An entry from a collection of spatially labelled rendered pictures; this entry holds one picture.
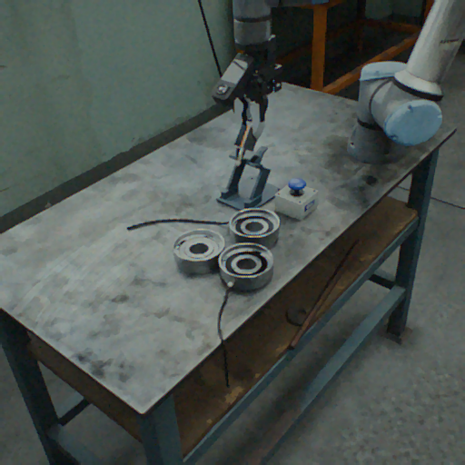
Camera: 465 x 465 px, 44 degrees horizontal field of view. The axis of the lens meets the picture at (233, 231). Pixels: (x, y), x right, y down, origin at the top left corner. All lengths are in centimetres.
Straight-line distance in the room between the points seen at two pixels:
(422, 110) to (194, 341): 69
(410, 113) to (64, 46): 182
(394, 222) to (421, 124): 47
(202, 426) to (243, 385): 13
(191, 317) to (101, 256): 27
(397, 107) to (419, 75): 8
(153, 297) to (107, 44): 197
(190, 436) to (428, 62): 90
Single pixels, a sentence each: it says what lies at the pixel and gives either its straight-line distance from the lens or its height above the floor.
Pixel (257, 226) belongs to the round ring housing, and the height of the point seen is 82.
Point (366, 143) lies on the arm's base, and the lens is 149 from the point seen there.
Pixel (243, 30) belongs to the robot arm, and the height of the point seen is 119.
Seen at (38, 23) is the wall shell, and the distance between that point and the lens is 267.
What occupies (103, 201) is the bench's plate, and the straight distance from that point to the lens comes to 140.
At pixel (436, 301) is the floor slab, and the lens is 233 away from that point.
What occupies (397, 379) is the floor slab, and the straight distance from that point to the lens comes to 202.
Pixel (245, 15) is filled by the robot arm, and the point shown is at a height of 122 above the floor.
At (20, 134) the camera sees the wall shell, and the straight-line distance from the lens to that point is 271.
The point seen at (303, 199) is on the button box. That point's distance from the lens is 126.
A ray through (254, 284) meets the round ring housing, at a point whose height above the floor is 82.
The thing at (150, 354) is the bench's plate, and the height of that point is 80.
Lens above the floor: 153
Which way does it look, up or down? 36 degrees down
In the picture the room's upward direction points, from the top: 3 degrees counter-clockwise
